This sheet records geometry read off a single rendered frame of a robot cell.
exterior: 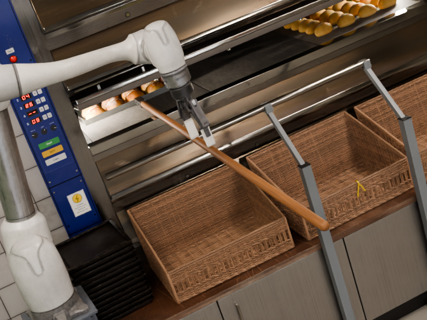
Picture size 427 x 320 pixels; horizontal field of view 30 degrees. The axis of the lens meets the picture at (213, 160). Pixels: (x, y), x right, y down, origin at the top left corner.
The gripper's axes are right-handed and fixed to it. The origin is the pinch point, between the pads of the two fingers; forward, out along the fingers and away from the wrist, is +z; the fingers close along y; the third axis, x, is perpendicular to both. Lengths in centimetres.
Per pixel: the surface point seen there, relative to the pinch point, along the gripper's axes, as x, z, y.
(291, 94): 57, 19, -46
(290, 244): 29, 75, -37
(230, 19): 58, -12, -81
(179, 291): -21, 69, -41
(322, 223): 4, 16, 60
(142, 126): 4, 14, -88
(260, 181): 6.2, 15.0, 19.9
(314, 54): 91, 21, -81
